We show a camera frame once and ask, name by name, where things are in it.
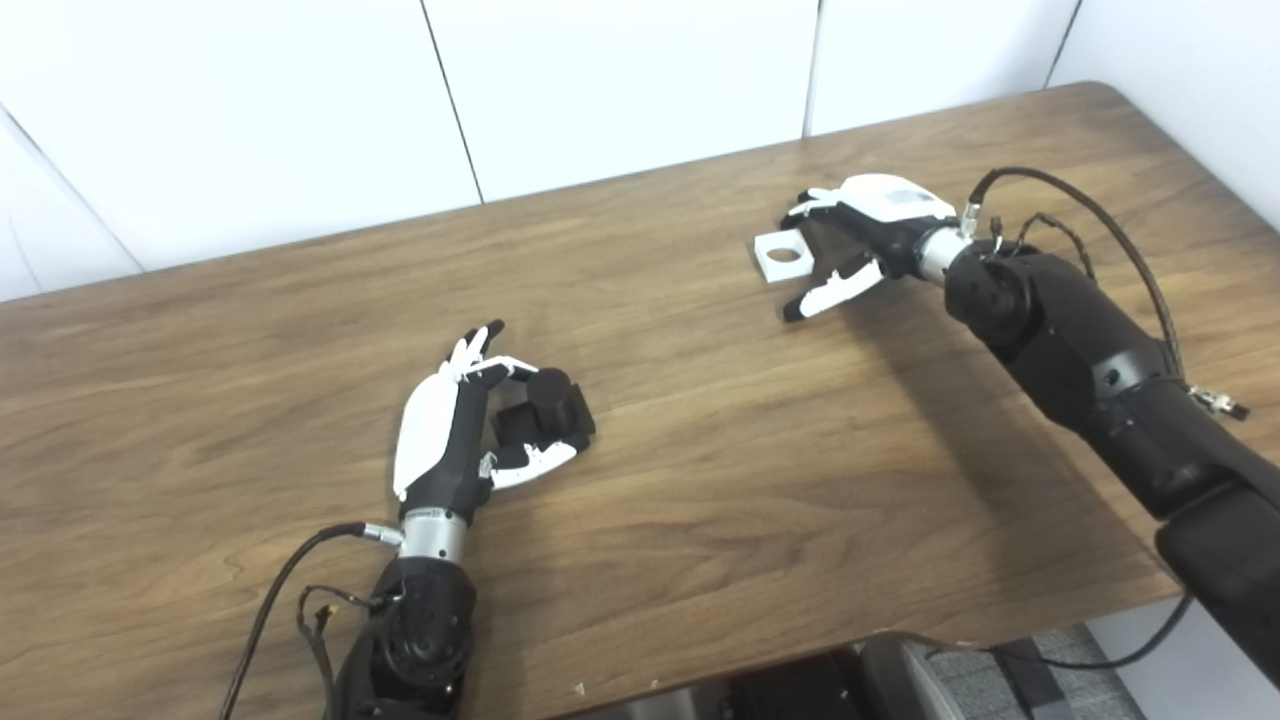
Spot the thin black hanging cable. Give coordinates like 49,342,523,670
925,592,1196,671

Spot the black robot torso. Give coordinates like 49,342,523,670
560,640,1001,720

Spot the right thin wire bundle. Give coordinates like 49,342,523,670
985,212,1096,281

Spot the white square piece with hole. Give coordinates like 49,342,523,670
754,229,813,284

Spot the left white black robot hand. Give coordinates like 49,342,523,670
392,320,581,516

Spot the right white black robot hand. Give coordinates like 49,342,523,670
782,173,966,323

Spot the black peg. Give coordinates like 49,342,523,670
497,368,597,469

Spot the thin wire bundle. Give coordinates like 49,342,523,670
985,212,1096,281
296,585,386,720

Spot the left thin wire bundle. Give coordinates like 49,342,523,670
296,585,386,720

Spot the right thick black wrist cable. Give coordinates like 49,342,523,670
965,166,1251,421

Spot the left thick black wrist cable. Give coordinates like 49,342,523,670
218,520,406,720

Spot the thick black wrist cable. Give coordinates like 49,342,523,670
218,520,406,720
965,166,1251,421

